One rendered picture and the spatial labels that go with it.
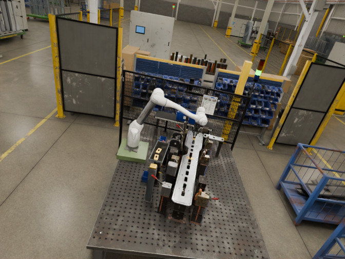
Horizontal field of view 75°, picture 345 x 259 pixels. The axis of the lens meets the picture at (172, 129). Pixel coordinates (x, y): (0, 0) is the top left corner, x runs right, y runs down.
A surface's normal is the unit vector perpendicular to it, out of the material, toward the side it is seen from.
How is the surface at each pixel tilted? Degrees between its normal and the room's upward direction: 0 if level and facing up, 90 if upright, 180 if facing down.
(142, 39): 90
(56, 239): 0
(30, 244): 0
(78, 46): 90
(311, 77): 91
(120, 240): 0
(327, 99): 91
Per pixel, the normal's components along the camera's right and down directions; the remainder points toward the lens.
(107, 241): 0.16, -0.86
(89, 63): -0.05, 0.51
